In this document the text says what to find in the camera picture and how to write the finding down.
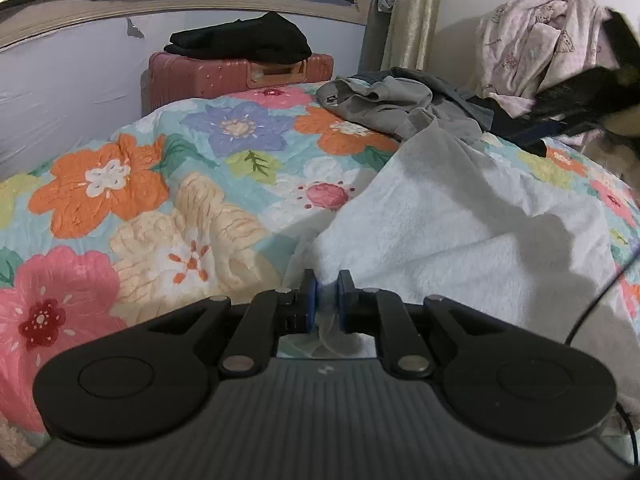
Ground light grey sweatshirt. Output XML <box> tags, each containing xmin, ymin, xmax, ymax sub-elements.
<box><xmin>282</xmin><ymin>121</ymin><xmax>640</xmax><ymax>401</ymax></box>

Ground black folded clothes on suitcase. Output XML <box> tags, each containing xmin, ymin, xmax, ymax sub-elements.
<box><xmin>164</xmin><ymin>11</ymin><xmax>312</xmax><ymax>65</ymax></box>

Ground black garment on bed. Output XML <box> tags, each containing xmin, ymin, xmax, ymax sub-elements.
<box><xmin>468</xmin><ymin>96</ymin><xmax>547</xmax><ymax>158</ymax></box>

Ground dark grey garment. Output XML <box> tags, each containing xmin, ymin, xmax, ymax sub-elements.
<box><xmin>352</xmin><ymin>66</ymin><xmax>494</xmax><ymax>131</ymax></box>

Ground pink floral blanket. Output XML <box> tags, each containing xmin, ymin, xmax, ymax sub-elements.
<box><xmin>474</xmin><ymin>0</ymin><xmax>617</xmax><ymax>117</ymax></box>

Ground floral bed quilt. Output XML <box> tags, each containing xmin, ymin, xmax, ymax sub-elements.
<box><xmin>1</xmin><ymin>84</ymin><xmax>639</xmax><ymax>464</ymax></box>

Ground grey polo shirt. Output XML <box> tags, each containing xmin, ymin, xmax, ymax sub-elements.
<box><xmin>316</xmin><ymin>77</ymin><xmax>485</xmax><ymax>144</ymax></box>

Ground beige curtain right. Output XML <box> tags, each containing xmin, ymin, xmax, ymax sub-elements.
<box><xmin>378</xmin><ymin>0</ymin><xmax>440</xmax><ymax>70</ymax></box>

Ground pink red suitcase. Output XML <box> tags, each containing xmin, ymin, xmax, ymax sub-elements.
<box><xmin>148</xmin><ymin>52</ymin><xmax>334</xmax><ymax>110</ymax></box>

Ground black cable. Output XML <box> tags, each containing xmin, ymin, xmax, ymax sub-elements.
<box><xmin>563</xmin><ymin>253</ymin><xmax>640</xmax><ymax>466</ymax></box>

